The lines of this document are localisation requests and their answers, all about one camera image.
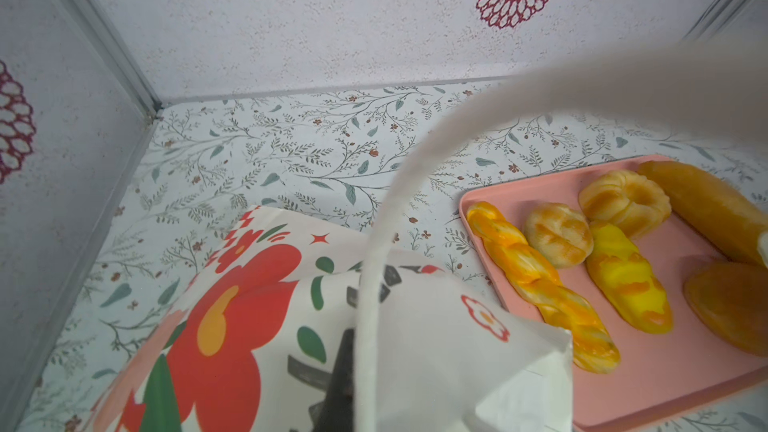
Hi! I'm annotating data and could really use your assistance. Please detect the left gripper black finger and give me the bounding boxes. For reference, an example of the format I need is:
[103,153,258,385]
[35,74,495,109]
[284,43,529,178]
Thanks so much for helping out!
[313,329,355,432]

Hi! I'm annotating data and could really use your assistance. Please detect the white floral paper bag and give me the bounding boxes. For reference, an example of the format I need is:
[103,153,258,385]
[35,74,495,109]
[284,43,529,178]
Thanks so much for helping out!
[85,43,767,431]

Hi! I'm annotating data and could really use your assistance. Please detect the orange twisted fake bread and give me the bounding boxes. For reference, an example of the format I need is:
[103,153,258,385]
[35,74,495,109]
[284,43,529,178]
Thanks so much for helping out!
[466,202,621,374]

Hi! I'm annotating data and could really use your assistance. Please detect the yellow fake bread roll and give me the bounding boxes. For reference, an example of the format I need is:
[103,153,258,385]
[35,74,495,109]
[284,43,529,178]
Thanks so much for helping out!
[523,202,594,269]

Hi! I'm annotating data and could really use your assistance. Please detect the yellow croissant fake bread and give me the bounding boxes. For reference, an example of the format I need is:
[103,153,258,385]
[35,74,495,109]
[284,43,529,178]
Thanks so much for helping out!
[586,221,674,335]

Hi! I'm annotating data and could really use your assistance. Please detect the orange bundt fake bread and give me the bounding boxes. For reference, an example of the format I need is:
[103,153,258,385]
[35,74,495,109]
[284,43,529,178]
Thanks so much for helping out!
[578,170,672,239]

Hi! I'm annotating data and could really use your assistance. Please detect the brown round fake bread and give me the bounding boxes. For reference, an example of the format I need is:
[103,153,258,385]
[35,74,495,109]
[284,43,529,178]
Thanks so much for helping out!
[683,262,767,357]

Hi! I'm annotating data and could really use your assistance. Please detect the long golden baguette fake bread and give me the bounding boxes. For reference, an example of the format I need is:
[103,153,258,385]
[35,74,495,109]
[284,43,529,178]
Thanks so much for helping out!
[638,161,767,267]

